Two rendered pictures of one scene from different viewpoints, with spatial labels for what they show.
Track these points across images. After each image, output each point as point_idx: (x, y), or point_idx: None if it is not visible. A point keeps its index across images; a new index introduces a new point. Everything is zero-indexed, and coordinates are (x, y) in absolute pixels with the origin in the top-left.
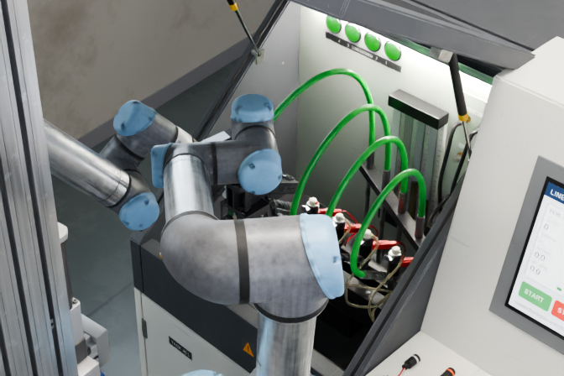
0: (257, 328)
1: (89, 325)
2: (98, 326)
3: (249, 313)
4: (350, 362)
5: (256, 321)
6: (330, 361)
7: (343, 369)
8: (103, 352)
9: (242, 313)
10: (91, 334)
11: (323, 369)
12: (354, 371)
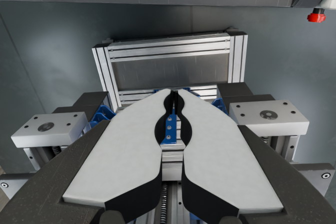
0: (155, 3)
1: (53, 140)
2: (60, 136)
3: None
4: None
5: None
6: None
7: None
8: (80, 125)
9: None
10: (66, 145)
11: None
12: None
